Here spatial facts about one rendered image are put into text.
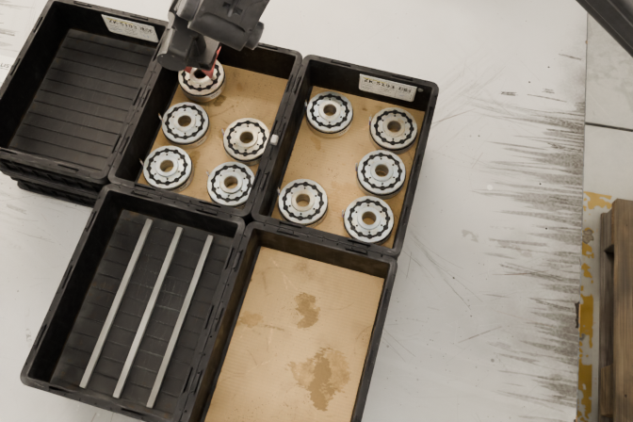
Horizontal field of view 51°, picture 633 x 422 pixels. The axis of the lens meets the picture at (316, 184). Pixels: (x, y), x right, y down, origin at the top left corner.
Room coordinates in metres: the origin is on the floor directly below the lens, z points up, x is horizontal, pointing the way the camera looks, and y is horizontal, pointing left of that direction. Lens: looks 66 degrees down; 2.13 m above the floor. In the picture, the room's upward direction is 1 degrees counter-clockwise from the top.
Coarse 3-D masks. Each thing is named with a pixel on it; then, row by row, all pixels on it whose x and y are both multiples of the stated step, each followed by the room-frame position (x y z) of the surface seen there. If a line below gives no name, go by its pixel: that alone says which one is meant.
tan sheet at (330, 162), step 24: (312, 96) 0.78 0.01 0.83; (360, 120) 0.72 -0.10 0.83; (312, 144) 0.66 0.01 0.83; (336, 144) 0.66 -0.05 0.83; (360, 144) 0.66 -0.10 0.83; (288, 168) 0.61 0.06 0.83; (312, 168) 0.60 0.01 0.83; (336, 168) 0.60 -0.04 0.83; (408, 168) 0.60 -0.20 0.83; (336, 192) 0.55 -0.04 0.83; (360, 192) 0.54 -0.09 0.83; (336, 216) 0.49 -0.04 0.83
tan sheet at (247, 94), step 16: (240, 80) 0.83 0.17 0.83; (256, 80) 0.83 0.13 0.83; (272, 80) 0.83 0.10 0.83; (176, 96) 0.79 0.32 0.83; (224, 96) 0.79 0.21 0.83; (240, 96) 0.79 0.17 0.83; (256, 96) 0.79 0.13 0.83; (272, 96) 0.79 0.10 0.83; (208, 112) 0.75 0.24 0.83; (224, 112) 0.75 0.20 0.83; (240, 112) 0.75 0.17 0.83; (256, 112) 0.74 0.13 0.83; (272, 112) 0.74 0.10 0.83; (160, 128) 0.71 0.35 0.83; (224, 128) 0.70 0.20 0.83; (160, 144) 0.67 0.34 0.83; (208, 144) 0.67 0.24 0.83; (192, 160) 0.63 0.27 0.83; (208, 160) 0.63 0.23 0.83; (224, 160) 0.63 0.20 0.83; (192, 192) 0.55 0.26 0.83
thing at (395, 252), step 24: (360, 72) 0.78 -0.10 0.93; (384, 72) 0.78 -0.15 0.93; (432, 96) 0.72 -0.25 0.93; (288, 120) 0.67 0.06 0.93; (264, 192) 0.51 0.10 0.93; (408, 192) 0.50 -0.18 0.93; (264, 216) 0.46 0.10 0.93; (408, 216) 0.45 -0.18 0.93; (336, 240) 0.40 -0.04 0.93; (360, 240) 0.40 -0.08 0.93
